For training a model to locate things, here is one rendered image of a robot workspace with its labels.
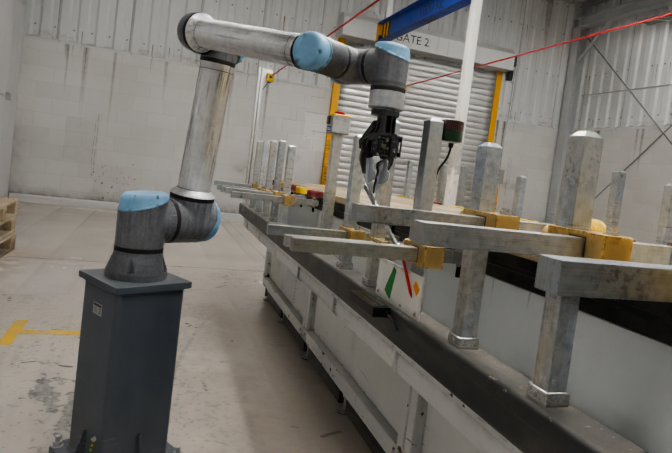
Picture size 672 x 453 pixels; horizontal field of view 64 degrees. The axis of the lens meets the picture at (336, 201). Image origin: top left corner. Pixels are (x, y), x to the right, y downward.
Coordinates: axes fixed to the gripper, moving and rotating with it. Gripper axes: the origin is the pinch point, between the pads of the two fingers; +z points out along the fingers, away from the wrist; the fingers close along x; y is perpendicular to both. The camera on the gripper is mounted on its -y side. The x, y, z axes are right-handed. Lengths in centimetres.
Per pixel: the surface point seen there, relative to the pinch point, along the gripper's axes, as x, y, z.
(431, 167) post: 7.8, 16.0, -6.9
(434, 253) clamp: 7.6, 23.2, 12.4
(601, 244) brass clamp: 5, 73, 2
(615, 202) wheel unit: 115, -36, -5
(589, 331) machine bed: 28, 50, 21
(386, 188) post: 7.8, -9.0, -0.2
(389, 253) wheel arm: -1.7, 19.7, 13.7
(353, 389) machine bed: 28, -64, 81
